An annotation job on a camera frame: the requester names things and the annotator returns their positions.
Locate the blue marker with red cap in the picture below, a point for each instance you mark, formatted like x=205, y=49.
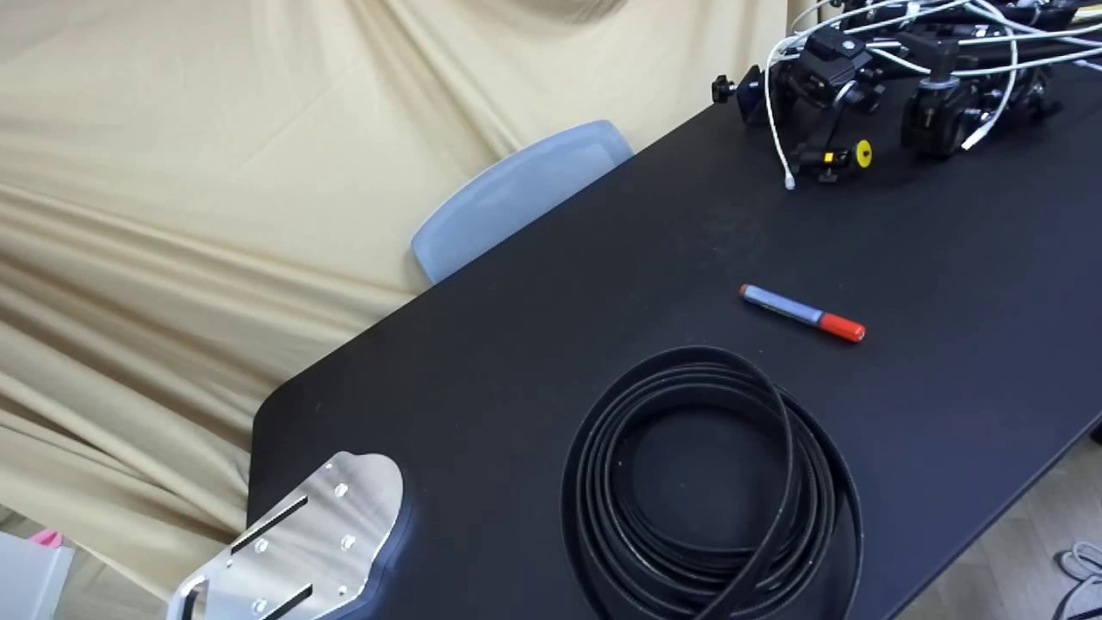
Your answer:
x=797, y=312

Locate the blue-grey plastic chair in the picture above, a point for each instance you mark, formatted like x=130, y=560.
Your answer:
x=504, y=209

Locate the silver metal mounting plate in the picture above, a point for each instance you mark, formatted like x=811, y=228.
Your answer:
x=310, y=538

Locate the beige cloth backdrop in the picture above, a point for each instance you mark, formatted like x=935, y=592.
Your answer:
x=208, y=228

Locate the pink small object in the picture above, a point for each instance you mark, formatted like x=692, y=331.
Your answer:
x=51, y=538

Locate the white box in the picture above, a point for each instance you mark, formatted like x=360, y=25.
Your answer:
x=30, y=581

